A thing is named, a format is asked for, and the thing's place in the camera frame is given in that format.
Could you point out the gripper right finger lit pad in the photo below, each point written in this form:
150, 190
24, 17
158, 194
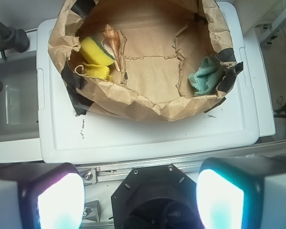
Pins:
242, 192

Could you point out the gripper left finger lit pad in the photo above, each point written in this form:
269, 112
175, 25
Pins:
51, 196

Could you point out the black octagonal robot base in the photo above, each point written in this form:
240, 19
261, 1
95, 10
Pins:
158, 197

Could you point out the light blue cloth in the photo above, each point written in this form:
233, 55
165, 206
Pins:
207, 77

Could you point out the yellow knitted cloth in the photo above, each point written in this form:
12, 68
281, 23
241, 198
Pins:
93, 71

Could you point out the white sink basin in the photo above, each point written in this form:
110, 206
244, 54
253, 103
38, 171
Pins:
19, 94

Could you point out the yellow sponge with green back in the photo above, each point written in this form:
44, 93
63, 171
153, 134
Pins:
94, 53

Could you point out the crumpled brown paper bag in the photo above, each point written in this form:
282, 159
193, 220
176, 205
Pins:
161, 43

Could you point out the orange spiral seashell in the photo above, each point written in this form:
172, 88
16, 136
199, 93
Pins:
112, 37

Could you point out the metal corner bracket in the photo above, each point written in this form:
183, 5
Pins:
89, 176

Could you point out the aluminium extrusion rail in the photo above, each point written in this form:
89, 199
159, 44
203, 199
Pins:
186, 163

